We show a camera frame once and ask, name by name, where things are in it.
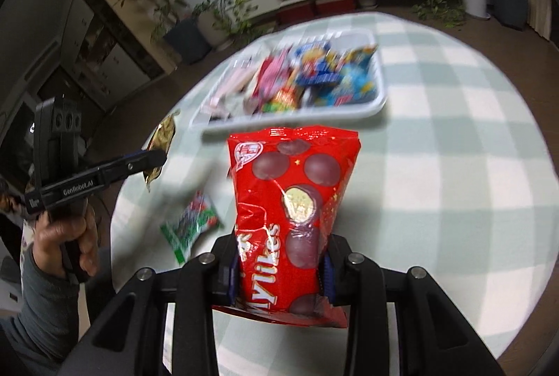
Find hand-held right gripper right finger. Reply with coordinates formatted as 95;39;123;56
320;234;503;376

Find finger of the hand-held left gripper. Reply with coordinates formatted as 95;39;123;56
98;148;169;185

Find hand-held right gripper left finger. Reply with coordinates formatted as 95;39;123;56
76;234;242;376

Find gold red snack packet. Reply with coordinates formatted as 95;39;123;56
144;114;177;190

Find red chocolate ball bag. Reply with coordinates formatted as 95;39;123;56
212;126;362;328

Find white floral red-edged snack packet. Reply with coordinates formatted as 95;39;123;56
212;62;258;115

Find small orange snack packet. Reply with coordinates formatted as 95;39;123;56
264;89;303;113

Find pink snack packet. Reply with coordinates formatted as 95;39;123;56
257;52;292;97

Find white plastic tray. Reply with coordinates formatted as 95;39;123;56
191;29;389;134

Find blue white snack packet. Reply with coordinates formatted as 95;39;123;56
296;43;338;85

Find person's left forearm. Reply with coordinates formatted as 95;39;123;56
0;247;92;376

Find person's left hand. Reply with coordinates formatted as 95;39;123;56
33;205;101;278

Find green snack packet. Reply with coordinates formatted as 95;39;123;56
159;190;223;263

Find wooden glass-door cabinet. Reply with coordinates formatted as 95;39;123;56
57;0;180;106

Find plant in dark blue pot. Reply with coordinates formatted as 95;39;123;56
118;0;212;64

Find blue yellow cartoon snack packet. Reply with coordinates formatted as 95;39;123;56
338;46;377;99

